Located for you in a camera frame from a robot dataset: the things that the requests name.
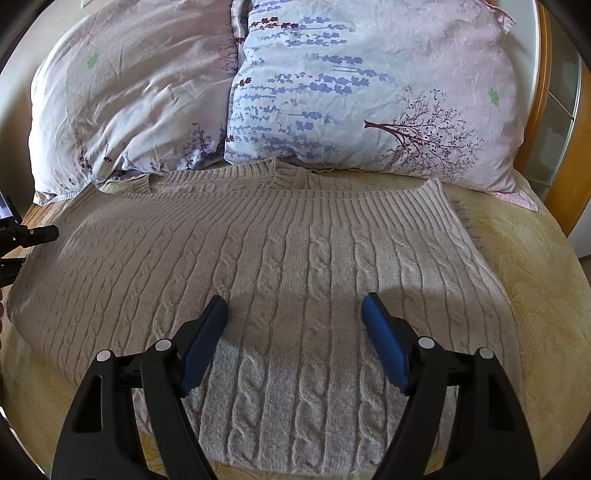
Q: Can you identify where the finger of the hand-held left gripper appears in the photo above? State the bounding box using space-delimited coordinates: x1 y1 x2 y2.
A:
0 257 26 283
9 224 60 247

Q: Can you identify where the yellow orange patterned bed sheet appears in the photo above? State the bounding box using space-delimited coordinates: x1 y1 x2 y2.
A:
0 171 591 480

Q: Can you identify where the beige cable-knit sweater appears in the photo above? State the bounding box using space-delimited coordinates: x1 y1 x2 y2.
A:
9 159 527 476

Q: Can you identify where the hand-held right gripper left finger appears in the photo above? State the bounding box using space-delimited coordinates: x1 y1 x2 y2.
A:
51 295 229 480

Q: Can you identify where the wooden headboard with glass panel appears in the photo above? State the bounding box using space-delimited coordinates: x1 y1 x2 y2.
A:
514 4 591 237

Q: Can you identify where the floral pillow with tree print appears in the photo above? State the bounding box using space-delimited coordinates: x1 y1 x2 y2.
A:
224 0 539 212

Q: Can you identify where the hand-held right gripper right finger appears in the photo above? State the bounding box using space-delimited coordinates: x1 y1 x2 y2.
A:
361 292 541 480

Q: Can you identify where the pink floral pillow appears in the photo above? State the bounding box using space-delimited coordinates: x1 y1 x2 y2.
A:
28 0 241 207

